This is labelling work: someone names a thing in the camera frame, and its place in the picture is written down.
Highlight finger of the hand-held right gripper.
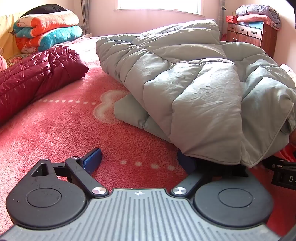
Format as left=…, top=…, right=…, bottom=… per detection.
left=262, top=155, right=288, bottom=169

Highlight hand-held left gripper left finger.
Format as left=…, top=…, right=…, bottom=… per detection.
left=30, top=147, right=110, bottom=198

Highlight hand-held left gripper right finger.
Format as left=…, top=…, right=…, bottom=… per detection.
left=171, top=151, right=249, bottom=197

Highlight grey-green down jacket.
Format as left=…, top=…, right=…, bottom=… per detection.
left=95, top=20, right=296, bottom=168

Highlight red fleece bed blanket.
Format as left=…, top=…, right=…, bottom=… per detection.
left=0, top=35, right=296, bottom=232

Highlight pink quilted blanket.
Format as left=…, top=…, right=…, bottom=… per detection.
left=279, top=64, right=296, bottom=80

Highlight maroon down jacket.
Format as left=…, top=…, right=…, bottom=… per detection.
left=0, top=46, right=90, bottom=127

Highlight wooden drawer cabinet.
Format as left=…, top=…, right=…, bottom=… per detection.
left=226, top=22, right=278, bottom=59

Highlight floral patterned sheet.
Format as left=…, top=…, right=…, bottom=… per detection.
left=6, top=53, right=26, bottom=68

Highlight teal orange dotted blanket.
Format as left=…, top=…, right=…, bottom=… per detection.
left=15, top=25, right=83, bottom=54

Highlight grey checked curtain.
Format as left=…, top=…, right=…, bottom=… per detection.
left=217, top=0, right=228, bottom=41
left=80, top=0, right=91, bottom=35

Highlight pink folded blanket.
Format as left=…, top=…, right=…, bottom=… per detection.
left=237, top=14, right=275, bottom=25

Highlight orange white cartoon blanket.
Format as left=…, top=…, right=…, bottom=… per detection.
left=13, top=9, right=80, bottom=37

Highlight yellow cartoon cloth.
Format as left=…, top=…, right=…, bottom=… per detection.
left=0, top=13, right=26, bottom=61

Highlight folded blankets on dresser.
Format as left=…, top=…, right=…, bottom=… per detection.
left=235, top=5, right=282, bottom=30

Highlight black pillow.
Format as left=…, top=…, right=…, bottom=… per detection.
left=20, top=4, right=67, bottom=18

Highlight window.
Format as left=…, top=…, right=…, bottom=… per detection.
left=113, top=0, right=205, bottom=16

